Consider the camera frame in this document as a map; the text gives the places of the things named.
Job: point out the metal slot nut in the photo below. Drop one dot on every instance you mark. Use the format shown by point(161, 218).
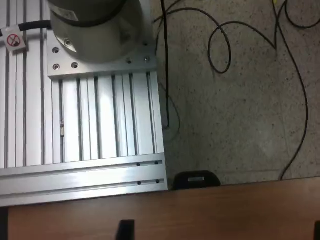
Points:
point(62, 130)

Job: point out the white warning tag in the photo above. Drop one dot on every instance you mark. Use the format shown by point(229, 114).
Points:
point(15, 40)

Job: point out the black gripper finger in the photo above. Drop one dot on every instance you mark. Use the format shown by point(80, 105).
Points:
point(317, 231)
point(126, 231)

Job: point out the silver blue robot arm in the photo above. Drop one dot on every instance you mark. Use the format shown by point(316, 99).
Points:
point(100, 37)

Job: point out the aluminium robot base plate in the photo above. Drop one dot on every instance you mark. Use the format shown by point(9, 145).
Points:
point(100, 70)

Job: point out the aluminium profile robot stand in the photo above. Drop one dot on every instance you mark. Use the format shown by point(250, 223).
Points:
point(75, 175)

